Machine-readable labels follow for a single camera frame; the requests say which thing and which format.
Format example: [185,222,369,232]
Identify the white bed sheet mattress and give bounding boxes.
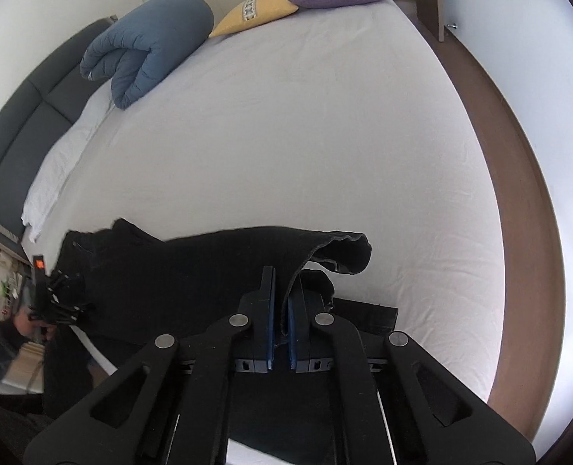
[19,0,511,465]

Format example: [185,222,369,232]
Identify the dark grey headboard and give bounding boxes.
[0,17,115,260]

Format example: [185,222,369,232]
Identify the person left hand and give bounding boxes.
[11,308,56,351]

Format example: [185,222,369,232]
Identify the white pillow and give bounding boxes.
[21,81,114,243]

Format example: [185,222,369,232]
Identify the yellow cushion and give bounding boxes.
[210,0,298,38]

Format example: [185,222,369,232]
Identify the blue folded duvet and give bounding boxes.
[79,0,214,109]

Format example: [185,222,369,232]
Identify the black jeans pants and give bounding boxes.
[43,217,399,465]

